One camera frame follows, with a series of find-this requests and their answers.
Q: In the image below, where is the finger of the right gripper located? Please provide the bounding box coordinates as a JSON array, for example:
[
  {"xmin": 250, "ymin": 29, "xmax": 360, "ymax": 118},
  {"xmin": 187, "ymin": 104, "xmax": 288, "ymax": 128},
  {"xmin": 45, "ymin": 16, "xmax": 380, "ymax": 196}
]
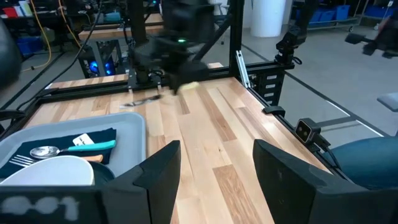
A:
[{"xmin": 170, "ymin": 79, "xmax": 186, "ymax": 95}]

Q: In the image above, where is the white metal strip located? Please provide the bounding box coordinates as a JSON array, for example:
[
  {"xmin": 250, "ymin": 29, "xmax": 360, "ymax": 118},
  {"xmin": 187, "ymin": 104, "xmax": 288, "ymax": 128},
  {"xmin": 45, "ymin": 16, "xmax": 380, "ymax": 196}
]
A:
[{"xmin": 235, "ymin": 50, "xmax": 251, "ymax": 90}]

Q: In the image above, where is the orange-handled fork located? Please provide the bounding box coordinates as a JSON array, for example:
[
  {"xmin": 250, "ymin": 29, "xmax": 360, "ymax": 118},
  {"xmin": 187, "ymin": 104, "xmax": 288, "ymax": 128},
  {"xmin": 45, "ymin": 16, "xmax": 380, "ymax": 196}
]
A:
[{"xmin": 8, "ymin": 154, "xmax": 104, "ymax": 169}]

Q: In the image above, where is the wooden background table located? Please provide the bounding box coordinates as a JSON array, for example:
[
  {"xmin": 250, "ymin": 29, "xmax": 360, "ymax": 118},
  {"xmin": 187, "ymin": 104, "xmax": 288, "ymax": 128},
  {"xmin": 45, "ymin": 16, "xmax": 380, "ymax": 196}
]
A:
[{"xmin": 77, "ymin": 12, "xmax": 164, "ymax": 42}]

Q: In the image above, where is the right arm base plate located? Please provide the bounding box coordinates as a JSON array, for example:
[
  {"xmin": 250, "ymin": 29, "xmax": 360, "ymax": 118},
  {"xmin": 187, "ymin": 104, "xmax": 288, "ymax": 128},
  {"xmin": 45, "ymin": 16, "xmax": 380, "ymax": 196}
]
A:
[{"xmin": 127, "ymin": 68, "xmax": 164, "ymax": 94}]

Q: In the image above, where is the teal-handled spoon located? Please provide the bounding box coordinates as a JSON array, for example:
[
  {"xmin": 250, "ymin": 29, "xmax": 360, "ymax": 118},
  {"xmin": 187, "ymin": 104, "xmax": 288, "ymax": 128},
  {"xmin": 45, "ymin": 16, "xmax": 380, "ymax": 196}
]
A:
[{"xmin": 29, "ymin": 139, "xmax": 117, "ymax": 160}]

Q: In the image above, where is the grey seat pad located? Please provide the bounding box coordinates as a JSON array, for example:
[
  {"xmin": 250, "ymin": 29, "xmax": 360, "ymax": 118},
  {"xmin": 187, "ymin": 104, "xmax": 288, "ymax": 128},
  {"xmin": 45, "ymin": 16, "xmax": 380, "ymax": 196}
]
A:
[{"xmin": 376, "ymin": 92, "xmax": 398, "ymax": 113}]

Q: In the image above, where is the dark teal plate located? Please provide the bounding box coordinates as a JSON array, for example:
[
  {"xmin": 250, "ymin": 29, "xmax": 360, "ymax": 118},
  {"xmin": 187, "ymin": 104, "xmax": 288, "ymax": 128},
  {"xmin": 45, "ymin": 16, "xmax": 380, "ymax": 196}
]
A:
[{"xmin": 91, "ymin": 161, "xmax": 116, "ymax": 187}]

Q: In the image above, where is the blue storage bin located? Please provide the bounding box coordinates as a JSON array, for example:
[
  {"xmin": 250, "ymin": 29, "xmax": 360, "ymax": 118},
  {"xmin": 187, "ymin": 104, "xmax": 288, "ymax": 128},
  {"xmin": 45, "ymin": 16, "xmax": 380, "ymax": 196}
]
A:
[
  {"xmin": 335, "ymin": 4, "xmax": 351, "ymax": 21},
  {"xmin": 310, "ymin": 7, "xmax": 335, "ymax": 24}
]

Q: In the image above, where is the black aluminium table frame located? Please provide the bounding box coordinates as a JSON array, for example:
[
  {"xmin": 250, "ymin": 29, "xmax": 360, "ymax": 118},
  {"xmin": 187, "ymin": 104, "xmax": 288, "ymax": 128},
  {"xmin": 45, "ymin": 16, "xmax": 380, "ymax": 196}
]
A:
[{"xmin": 0, "ymin": 0, "xmax": 355, "ymax": 181}]

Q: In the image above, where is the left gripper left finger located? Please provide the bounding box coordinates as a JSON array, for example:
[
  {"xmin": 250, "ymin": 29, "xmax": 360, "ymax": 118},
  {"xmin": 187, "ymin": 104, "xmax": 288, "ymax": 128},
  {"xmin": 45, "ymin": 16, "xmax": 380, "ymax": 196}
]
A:
[{"xmin": 101, "ymin": 139, "xmax": 182, "ymax": 224}]

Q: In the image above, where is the black chair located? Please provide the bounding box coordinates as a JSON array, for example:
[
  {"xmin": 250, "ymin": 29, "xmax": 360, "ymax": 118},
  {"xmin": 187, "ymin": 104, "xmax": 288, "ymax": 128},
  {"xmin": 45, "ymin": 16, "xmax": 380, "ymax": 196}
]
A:
[{"xmin": 0, "ymin": 18, "xmax": 23, "ymax": 91}]

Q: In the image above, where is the yellow hanging cable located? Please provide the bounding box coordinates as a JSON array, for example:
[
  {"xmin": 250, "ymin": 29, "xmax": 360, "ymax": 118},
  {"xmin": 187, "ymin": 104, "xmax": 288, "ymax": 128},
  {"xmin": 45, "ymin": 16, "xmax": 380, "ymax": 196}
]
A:
[{"xmin": 29, "ymin": 0, "xmax": 53, "ymax": 72}]

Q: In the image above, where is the black table-level camera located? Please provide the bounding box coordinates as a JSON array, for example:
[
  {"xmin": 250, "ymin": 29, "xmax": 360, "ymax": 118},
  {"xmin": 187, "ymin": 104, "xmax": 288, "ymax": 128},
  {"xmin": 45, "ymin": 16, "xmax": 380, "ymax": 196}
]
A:
[{"xmin": 294, "ymin": 118, "xmax": 331, "ymax": 149}]

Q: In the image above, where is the yellow-handled knife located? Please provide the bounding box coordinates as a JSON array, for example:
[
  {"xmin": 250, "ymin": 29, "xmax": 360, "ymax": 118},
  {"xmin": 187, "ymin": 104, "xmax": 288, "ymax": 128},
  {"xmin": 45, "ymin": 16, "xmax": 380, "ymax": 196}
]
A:
[{"xmin": 119, "ymin": 81, "xmax": 200, "ymax": 110}]

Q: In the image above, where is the white building column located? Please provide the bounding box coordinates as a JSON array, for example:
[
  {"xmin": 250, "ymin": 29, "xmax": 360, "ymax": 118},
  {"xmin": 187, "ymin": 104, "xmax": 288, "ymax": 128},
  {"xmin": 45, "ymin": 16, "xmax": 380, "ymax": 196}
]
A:
[{"xmin": 250, "ymin": 0, "xmax": 287, "ymax": 39}]

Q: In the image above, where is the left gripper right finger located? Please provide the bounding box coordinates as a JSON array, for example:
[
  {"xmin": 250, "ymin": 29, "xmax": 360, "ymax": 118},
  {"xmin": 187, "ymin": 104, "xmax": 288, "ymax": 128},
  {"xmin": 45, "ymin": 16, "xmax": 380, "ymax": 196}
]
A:
[{"xmin": 252, "ymin": 138, "xmax": 337, "ymax": 224}]

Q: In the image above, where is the teal chair seat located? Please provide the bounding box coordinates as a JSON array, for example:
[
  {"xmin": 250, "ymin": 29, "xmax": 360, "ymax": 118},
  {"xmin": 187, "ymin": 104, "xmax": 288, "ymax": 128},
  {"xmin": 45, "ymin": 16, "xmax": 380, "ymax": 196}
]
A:
[{"xmin": 322, "ymin": 136, "xmax": 398, "ymax": 191}]

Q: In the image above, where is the white bowl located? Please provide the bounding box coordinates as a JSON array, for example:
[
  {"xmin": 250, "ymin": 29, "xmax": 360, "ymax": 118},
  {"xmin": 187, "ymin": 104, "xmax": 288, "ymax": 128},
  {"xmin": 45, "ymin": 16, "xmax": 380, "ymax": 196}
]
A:
[{"xmin": 0, "ymin": 155, "xmax": 95, "ymax": 187}]

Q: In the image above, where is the black box with silver labels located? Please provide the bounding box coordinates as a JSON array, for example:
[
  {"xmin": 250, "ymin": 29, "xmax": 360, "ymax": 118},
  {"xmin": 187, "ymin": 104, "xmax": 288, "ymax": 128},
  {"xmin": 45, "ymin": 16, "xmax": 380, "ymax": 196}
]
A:
[{"xmin": 251, "ymin": 66, "xmax": 287, "ymax": 106}]

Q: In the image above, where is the grey plastic tray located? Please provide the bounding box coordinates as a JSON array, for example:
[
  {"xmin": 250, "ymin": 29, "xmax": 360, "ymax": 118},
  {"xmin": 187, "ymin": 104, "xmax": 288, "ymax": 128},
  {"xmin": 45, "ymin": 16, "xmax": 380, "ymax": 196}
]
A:
[{"xmin": 0, "ymin": 111, "xmax": 147, "ymax": 187}]

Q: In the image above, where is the black edge clip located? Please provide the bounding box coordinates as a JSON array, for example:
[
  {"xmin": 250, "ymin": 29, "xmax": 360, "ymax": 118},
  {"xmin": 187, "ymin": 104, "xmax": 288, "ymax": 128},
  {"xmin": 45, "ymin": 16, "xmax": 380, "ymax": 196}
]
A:
[{"xmin": 262, "ymin": 106, "xmax": 286, "ymax": 118}]

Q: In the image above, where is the navy cloth napkin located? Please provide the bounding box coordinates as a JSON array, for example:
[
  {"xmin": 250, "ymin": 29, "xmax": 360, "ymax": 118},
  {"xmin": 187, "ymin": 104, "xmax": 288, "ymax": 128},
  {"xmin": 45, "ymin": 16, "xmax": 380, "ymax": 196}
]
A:
[{"xmin": 0, "ymin": 128, "xmax": 118, "ymax": 179}]

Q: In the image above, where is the computer with blue lights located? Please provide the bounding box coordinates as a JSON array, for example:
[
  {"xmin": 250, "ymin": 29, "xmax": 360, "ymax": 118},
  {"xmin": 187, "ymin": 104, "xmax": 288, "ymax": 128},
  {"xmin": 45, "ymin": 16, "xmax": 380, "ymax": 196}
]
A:
[{"xmin": 77, "ymin": 40, "xmax": 124, "ymax": 78}]

